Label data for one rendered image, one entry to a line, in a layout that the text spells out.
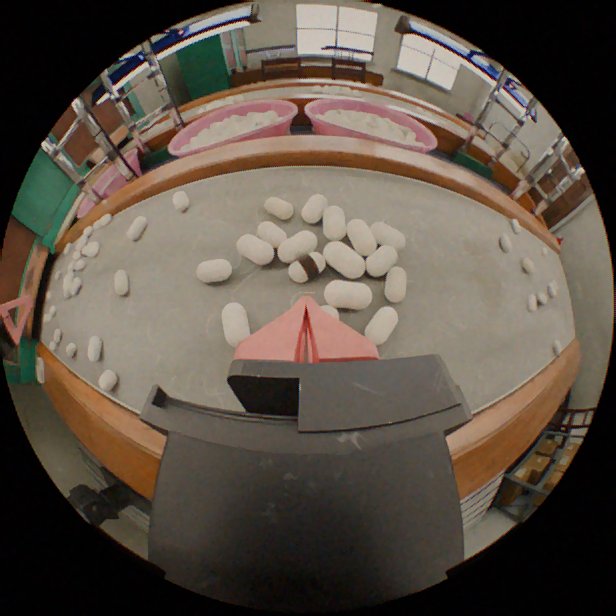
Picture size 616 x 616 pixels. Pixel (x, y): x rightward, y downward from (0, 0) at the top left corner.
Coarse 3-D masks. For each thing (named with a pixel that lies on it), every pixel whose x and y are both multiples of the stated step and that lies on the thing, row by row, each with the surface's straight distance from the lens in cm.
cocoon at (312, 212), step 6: (312, 198) 18; (318, 198) 18; (324, 198) 19; (306, 204) 18; (312, 204) 18; (318, 204) 18; (324, 204) 18; (306, 210) 17; (312, 210) 17; (318, 210) 17; (324, 210) 18; (306, 216) 17; (312, 216) 17; (318, 216) 18; (312, 222) 18
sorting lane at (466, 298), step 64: (192, 192) 29; (256, 192) 23; (320, 192) 22; (384, 192) 24; (448, 192) 34; (64, 256) 76; (128, 256) 30; (192, 256) 20; (448, 256) 23; (512, 256) 39; (64, 320) 53; (128, 320) 25; (192, 320) 18; (256, 320) 15; (448, 320) 20; (512, 320) 31; (128, 384) 25; (192, 384) 18; (512, 384) 32
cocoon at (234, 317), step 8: (232, 304) 14; (224, 312) 14; (232, 312) 14; (240, 312) 14; (224, 320) 14; (232, 320) 14; (240, 320) 14; (224, 328) 14; (232, 328) 14; (240, 328) 14; (248, 328) 14; (232, 336) 14; (240, 336) 14; (248, 336) 14; (232, 344) 14
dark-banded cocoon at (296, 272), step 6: (312, 252) 15; (318, 258) 14; (294, 264) 14; (318, 264) 14; (324, 264) 15; (294, 270) 14; (300, 270) 14; (294, 276) 14; (300, 276) 14; (306, 276) 14; (300, 282) 15
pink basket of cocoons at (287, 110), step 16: (224, 112) 57; (240, 112) 57; (288, 112) 47; (192, 128) 54; (208, 128) 56; (256, 128) 33; (272, 128) 35; (288, 128) 41; (176, 144) 48; (208, 144) 33; (224, 144) 33
